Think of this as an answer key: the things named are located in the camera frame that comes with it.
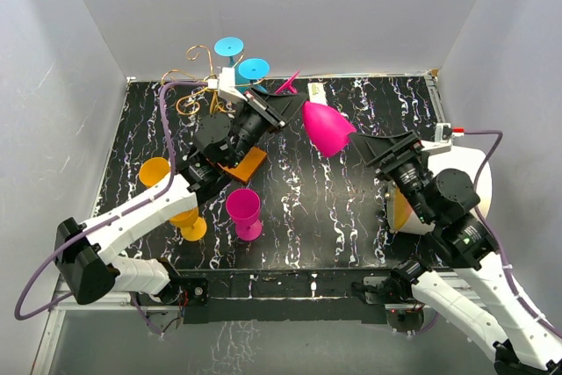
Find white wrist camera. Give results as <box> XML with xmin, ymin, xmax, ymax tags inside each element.
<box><xmin>421</xmin><ymin>123</ymin><xmax>465</xmax><ymax>155</ymax></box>
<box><xmin>206</xmin><ymin>67</ymin><xmax>247</xmax><ymax>104</ymax></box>

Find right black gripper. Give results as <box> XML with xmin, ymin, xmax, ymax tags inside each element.
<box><xmin>347</xmin><ymin>130</ymin><xmax>435</xmax><ymax>223</ymax></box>

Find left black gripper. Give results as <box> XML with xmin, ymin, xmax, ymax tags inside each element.
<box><xmin>226</xmin><ymin>87</ymin><xmax>308</xmax><ymax>170</ymax></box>

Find black front mounting rail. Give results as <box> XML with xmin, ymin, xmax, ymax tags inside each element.
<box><xmin>144</xmin><ymin>267</ymin><xmax>425</xmax><ymax>326</ymax></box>

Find gold wire glass rack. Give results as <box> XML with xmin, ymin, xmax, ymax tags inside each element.
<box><xmin>159</xmin><ymin>45</ymin><xmax>268</xmax><ymax>185</ymax></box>

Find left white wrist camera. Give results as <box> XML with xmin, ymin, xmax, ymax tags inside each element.
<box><xmin>206</xmin><ymin>67</ymin><xmax>247</xmax><ymax>104</ymax></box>

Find orange wine glass front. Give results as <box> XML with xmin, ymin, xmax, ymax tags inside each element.
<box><xmin>169</xmin><ymin>207</ymin><xmax>207</xmax><ymax>242</ymax></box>

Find orange wine glass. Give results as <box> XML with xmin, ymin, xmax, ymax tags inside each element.
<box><xmin>138</xmin><ymin>157</ymin><xmax>170</xmax><ymax>188</ymax></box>
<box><xmin>169</xmin><ymin>207</ymin><xmax>207</xmax><ymax>242</ymax></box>

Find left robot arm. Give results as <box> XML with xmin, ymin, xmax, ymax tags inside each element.
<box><xmin>54</xmin><ymin>88</ymin><xmax>309</xmax><ymax>305</ymax></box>

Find pink wine glass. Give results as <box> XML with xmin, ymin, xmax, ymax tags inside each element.
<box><xmin>301</xmin><ymin>99</ymin><xmax>357</xmax><ymax>158</ymax></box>
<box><xmin>226</xmin><ymin>188</ymin><xmax>263</xmax><ymax>242</ymax></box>

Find small white box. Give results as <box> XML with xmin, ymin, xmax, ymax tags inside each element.
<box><xmin>307</xmin><ymin>83</ymin><xmax>328</xmax><ymax>105</ymax></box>

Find blue wine glass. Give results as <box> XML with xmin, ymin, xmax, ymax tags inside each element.
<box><xmin>214</xmin><ymin>36</ymin><xmax>245</xmax><ymax>69</ymax></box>
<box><xmin>236</xmin><ymin>58</ymin><xmax>270</xmax><ymax>93</ymax></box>

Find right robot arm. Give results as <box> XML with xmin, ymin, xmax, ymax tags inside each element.
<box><xmin>349</xmin><ymin>131</ymin><xmax>561</xmax><ymax>374</ymax></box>

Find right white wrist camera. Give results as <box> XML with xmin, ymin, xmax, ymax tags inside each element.
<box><xmin>421</xmin><ymin>123</ymin><xmax>465</xmax><ymax>155</ymax></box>

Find blue wine glass front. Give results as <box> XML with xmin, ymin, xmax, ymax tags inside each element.
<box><xmin>236</xmin><ymin>58</ymin><xmax>270</xmax><ymax>93</ymax></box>

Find orange wine glass rear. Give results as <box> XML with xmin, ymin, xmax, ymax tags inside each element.
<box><xmin>138</xmin><ymin>157</ymin><xmax>170</xmax><ymax>188</ymax></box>

